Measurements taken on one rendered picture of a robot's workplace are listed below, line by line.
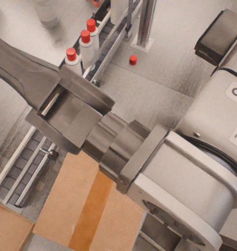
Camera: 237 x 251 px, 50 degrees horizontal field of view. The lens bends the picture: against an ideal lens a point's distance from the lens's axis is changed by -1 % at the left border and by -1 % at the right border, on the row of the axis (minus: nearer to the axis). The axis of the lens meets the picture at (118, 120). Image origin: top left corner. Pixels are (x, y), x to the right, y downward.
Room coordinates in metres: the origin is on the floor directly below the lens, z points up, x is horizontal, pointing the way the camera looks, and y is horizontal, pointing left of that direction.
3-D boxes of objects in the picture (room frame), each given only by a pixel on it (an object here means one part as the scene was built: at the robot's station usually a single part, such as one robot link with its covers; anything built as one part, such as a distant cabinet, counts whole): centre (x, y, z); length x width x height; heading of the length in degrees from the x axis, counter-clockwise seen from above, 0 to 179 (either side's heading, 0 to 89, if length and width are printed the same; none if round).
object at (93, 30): (0.68, 0.13, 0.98); 0.05 x 0.05 x 0.20
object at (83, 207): (0.09, 0.03, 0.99); 0.30 x 0.24 x 0.27; 165
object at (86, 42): (0.62, 0.14, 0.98); 0.05 x 0.05 x 0.20
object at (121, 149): (0.10, -0.01, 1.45); 0.09 x 0.08 x 0.12; 147
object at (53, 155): (0.22, 0.23, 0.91); 0.07 x 0.03 x 0.16; 69
